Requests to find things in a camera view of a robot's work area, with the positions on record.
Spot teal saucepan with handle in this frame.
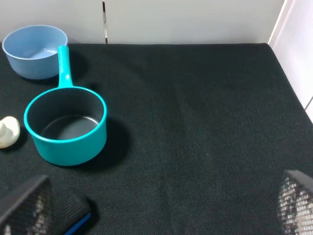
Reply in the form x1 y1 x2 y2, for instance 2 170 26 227
24 46 107 166

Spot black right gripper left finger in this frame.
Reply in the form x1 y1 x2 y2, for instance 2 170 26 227
0 175 53 235

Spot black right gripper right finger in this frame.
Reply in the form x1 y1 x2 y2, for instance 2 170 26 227
277 170 313 235

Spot black and blue sponge block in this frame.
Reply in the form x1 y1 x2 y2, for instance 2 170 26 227
52 187 91 235

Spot light blue bowl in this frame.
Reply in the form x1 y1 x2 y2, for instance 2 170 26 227
2 25 68 80

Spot black tablecloth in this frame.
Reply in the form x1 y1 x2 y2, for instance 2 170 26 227
0 44 313 235

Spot white garlic bulb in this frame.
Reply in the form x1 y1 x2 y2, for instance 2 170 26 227
0 116 21 149

